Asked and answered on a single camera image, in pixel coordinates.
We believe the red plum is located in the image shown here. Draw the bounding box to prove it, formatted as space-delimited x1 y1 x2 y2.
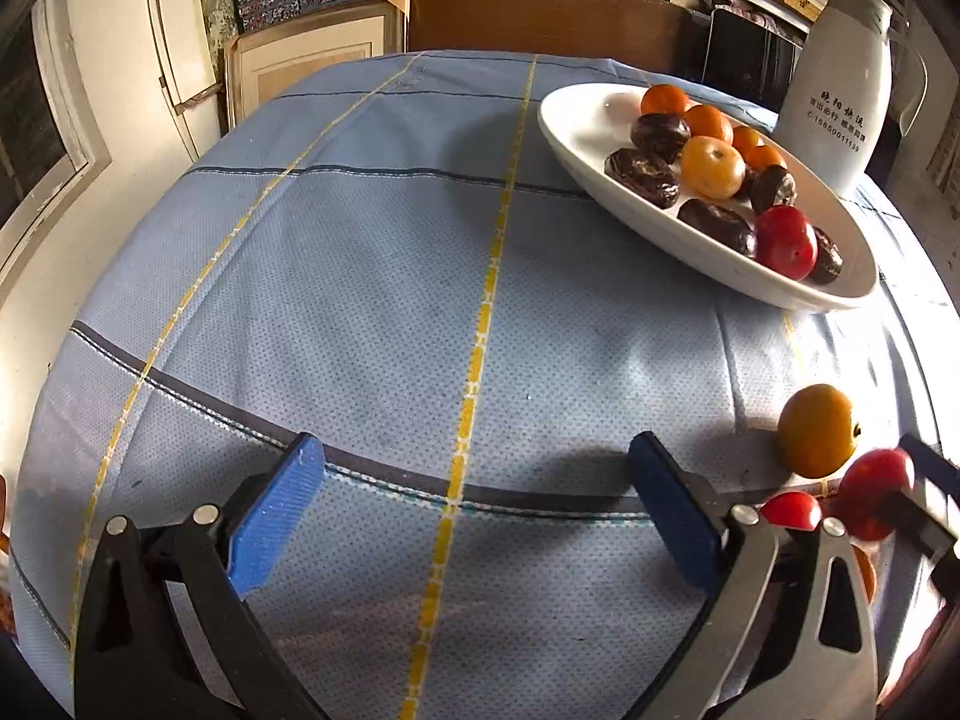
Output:
755 205 818 281
833 447 914 543

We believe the small red tomato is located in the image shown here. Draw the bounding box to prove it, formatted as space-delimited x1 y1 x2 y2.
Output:
760 491 822 532

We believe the pale yellow fruit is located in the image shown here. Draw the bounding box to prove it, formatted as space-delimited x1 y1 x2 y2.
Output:
776 383 861 479

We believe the dark brown chestnut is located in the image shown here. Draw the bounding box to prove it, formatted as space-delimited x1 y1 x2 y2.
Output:
677 199 757 259

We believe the orange tangerine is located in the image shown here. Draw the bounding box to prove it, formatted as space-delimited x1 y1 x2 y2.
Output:
743 143 788 174
682 104 734 145
640 83 692 115

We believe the yellow orange kumquat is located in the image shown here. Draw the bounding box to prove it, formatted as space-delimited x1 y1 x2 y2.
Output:
680 135 747 200

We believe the orange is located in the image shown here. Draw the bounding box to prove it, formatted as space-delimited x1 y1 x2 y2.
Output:
732 125 765 160

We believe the white thermos jug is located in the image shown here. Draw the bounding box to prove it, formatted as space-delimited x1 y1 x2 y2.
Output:
773 0 929 197

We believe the blue checked tablecloth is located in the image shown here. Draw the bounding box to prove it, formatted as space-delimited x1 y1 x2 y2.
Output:
11 52 958 718

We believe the white oval plate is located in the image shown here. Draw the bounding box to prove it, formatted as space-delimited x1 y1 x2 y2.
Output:
539 83 878 312

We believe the brown wooden cabinet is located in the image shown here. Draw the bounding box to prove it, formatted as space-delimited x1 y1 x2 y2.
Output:
409 0 708 80

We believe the window frame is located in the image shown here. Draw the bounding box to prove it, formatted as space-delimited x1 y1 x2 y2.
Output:
2 0 110 291

